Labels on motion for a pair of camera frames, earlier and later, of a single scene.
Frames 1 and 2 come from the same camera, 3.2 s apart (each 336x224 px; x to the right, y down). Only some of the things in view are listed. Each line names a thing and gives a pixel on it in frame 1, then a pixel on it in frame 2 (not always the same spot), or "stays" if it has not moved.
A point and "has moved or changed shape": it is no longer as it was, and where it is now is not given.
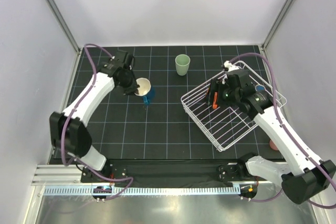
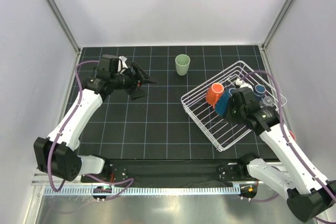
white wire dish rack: [221, 127] stays
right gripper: [214, 87] → [230, 104]
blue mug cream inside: [145, 89] has moved or changed shape
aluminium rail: [59, 175] stays
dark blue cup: [260, 88] stays
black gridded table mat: [168, 119] stays
